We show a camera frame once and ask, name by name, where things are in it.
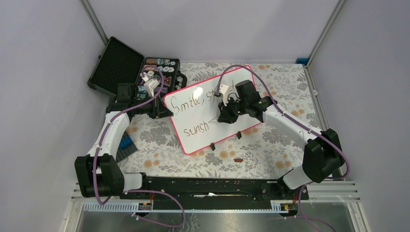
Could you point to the black poker chip case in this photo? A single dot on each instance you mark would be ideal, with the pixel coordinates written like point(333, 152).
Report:
point(120, 64)

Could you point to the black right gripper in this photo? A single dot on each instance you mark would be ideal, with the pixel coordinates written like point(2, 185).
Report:
point(226, 116)

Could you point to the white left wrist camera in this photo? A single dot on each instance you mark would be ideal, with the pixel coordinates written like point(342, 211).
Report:
point(150, 83)

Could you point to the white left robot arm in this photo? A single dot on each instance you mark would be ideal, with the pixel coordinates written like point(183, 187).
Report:
point(97, 172)

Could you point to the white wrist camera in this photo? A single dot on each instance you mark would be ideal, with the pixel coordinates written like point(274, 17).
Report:
point(222, 91)
point(150, 83)

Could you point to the blue corner bracket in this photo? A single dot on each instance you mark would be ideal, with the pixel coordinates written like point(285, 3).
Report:
point(303, 61)

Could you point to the grey lego baseplate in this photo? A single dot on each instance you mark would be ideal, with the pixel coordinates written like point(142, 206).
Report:
point(124, 153)

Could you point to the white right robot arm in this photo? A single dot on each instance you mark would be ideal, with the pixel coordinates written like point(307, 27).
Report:
point(322, 153)

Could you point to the pink framed whiteboard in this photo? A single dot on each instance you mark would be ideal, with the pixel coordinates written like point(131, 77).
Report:
point(193, 107)

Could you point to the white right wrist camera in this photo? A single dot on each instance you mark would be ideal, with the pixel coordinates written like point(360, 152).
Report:
point(222, 91)

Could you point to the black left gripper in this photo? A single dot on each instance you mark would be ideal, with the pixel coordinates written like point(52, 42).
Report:
point(159, 109)

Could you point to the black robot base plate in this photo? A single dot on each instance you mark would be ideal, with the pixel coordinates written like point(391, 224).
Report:
point(260, 189)

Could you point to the blue lego brick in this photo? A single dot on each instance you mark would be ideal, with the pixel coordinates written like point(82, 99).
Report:
point(125, 142)

